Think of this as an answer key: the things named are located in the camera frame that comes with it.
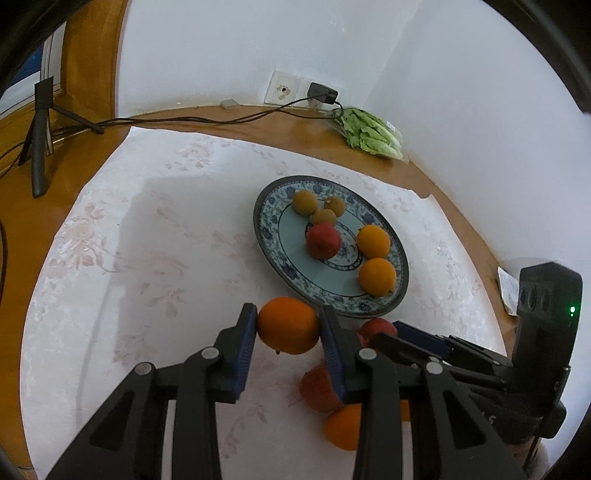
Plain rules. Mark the small white block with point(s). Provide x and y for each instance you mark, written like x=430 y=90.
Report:
x=229 y=104

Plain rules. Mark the black power adapter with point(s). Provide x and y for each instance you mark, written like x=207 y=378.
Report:
x=322 y=93

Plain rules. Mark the white floral tablecloth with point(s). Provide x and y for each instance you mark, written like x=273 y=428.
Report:
x=161 y=254

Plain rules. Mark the person's right hand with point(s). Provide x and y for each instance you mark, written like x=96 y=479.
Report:
x=524 y=457

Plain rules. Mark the orange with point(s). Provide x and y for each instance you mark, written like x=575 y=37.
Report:
x=373 y=241
x=377 y=276
x=288 y=331
x=344 y=424

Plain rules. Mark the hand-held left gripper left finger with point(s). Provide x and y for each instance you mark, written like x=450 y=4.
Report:
x=244 y=355

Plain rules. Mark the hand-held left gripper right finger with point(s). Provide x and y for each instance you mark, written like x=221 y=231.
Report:
x=334 y=360

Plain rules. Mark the small green round fruit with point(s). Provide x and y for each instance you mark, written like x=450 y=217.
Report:
x=323 y=218
x=333 y=205
x=305 y=202

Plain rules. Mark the white wall socket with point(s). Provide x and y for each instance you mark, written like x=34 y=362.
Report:
x=318 y=105
x=281 y=87

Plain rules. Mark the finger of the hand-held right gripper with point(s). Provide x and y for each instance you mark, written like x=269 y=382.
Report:
x=397 y=348
x=420 y=334

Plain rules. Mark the red apple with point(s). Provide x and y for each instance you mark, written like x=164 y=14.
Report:
x=378 y=328
x=324 y=240
x=318 y=387

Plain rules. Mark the wooden window frame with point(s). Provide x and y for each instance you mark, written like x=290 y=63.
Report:
x=87 y=60

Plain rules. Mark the blue patterned ceramic plate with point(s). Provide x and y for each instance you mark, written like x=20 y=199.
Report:
x=295 y=258

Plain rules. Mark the black tripod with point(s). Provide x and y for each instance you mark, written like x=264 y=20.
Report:
x=39 y=138

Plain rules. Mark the white paper sheet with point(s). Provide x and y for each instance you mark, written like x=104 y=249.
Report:
x=508 y=290

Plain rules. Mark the green lettuce in plastic wrap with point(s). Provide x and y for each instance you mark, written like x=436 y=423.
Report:
x=369 y=131

